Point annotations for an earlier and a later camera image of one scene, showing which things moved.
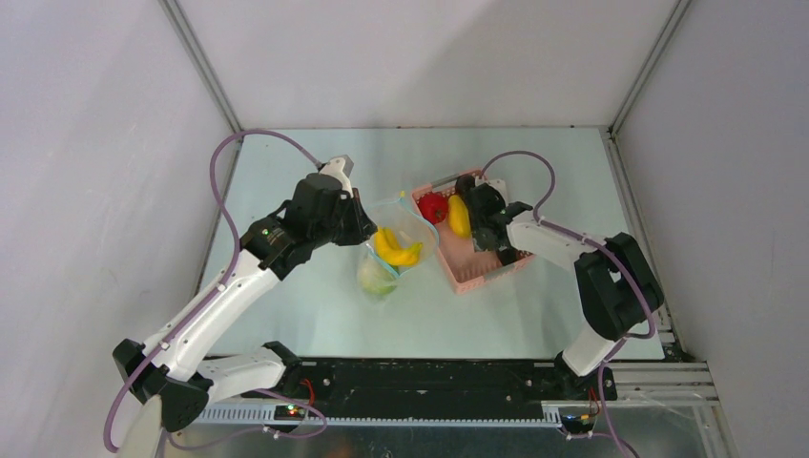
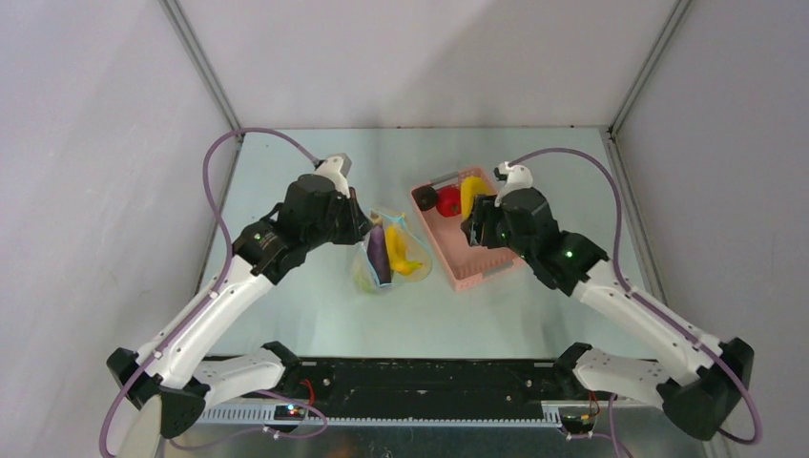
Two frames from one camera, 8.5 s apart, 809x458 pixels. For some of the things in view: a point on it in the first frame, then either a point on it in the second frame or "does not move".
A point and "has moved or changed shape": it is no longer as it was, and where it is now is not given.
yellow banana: (393, 254) has moved or changed shape
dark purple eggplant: (509, 256) → (378, 250)
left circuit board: (289, 412) does not move
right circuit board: (578, 424) does not move
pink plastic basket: (468, 267) does not move
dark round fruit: (464, 183) → (425, 197)
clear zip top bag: (405, 239) has moved or changed shape
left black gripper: (363, 226) does not move
